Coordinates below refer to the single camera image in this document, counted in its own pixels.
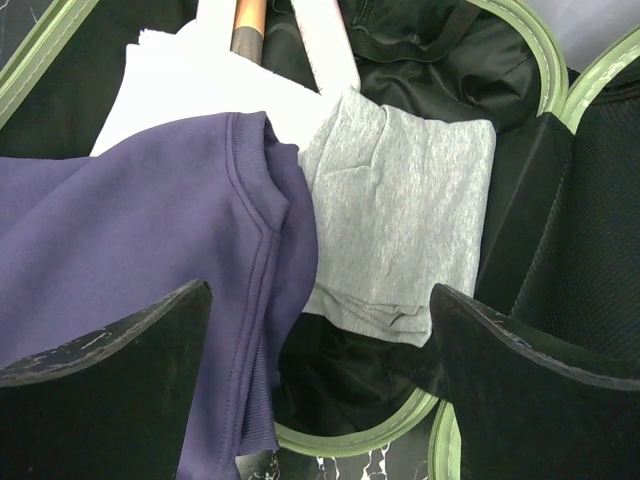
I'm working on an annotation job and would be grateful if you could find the beige cosmetic stick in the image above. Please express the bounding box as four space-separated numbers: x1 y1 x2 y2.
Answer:
231 0 267 65

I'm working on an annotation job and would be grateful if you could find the white grey cloth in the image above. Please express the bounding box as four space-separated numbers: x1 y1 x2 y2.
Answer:
91 21 334 156

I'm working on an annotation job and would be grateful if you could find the white cosmetic tube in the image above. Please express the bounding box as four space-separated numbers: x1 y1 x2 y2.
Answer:
290 0 361 95

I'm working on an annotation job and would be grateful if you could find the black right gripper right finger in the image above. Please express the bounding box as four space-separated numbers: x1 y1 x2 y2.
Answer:
430 284 639 479

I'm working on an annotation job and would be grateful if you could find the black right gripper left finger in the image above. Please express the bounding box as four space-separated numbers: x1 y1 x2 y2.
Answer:
1 281 212 480

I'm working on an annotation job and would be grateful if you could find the navy blue garment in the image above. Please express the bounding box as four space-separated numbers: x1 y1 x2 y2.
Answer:
1 112 318 479

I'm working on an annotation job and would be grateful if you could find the grey garment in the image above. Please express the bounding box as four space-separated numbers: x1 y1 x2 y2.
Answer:
299 90 496 347

